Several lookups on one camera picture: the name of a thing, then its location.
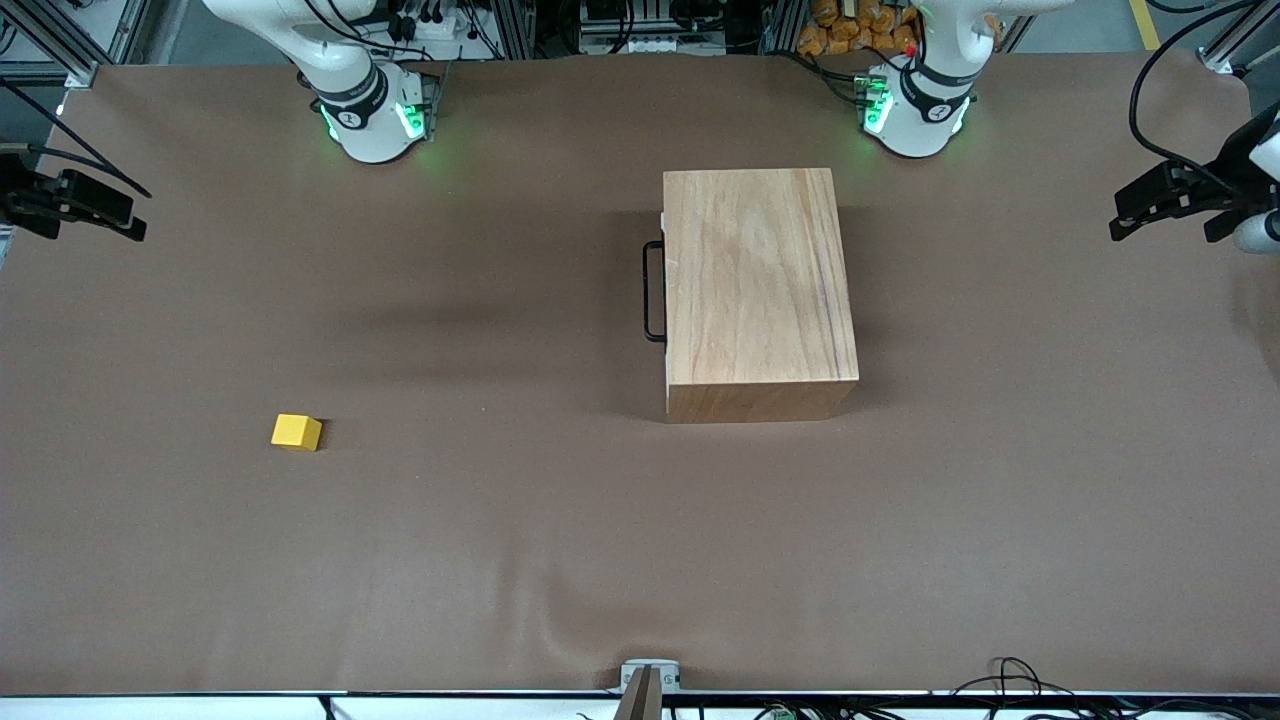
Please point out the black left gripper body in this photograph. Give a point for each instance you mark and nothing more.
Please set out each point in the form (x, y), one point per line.
(1216, 186)

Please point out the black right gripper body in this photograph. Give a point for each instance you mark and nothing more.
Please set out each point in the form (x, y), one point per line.
(22, 194)

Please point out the yellow wooden block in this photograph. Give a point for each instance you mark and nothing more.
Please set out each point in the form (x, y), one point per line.
(296, 432)

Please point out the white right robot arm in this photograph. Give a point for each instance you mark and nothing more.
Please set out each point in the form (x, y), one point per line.
(350, 70)

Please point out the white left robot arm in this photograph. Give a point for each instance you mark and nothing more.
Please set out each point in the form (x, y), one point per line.
(930, 110)

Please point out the bag of orange objects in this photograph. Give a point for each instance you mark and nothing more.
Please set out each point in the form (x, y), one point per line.
(840, 35)

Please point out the white power strip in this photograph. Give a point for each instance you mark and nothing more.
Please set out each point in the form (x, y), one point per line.
(430, 35)

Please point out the wooden cabinet box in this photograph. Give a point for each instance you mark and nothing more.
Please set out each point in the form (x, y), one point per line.
(760, 290)

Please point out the silver electronics box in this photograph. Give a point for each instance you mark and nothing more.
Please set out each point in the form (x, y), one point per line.
(640, 40)

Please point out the grey metal table clamp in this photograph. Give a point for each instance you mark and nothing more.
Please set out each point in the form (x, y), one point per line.
(630, 675)

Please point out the aluminium frame profile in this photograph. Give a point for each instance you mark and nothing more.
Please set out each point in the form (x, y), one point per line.
(1225, 55)
(70, 65)

